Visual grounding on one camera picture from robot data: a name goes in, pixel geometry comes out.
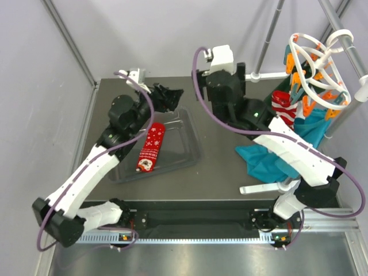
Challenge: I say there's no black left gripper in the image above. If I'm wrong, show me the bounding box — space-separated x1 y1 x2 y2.
129 82 183 135

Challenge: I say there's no red striped santa sock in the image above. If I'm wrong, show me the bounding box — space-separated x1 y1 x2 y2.
271 90 297 129

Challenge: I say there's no white round clip hanger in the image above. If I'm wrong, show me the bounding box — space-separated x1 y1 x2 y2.
284 29 354 121

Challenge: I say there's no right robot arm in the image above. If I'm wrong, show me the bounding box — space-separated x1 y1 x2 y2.
192 63 347 228

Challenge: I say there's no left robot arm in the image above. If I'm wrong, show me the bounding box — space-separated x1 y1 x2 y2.
32 83 184 248

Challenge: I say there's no clear plastic bin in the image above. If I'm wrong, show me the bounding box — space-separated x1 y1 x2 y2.
108 106 202 183

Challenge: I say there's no dark green sock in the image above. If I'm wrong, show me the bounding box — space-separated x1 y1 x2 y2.
263 63 311 106

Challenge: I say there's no red snowflake bear sock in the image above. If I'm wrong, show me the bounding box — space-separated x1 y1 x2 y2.
136 122 166 173

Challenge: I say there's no teal cloth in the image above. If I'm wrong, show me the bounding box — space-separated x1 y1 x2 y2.
235 109 335 187

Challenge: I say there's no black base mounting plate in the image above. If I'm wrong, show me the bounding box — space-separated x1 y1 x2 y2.
64 200 302 233

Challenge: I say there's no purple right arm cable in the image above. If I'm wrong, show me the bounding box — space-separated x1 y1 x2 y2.
191 47 366 250

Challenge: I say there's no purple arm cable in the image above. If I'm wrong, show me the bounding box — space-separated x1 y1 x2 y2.
37 71 156 270
191 47 366 250

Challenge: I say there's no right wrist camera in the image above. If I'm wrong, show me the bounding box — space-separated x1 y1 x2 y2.
203 45 235 76

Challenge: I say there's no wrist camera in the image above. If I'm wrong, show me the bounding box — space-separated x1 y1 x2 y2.
118 68 151 94
203 45 235 76

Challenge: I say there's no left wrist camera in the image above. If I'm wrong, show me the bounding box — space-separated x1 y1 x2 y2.
118 68 151 94

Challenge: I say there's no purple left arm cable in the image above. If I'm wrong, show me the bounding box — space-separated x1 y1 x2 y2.
37 71 156 270

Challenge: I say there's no grey drying rack frame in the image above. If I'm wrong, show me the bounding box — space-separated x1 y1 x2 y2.
240 0 368 195

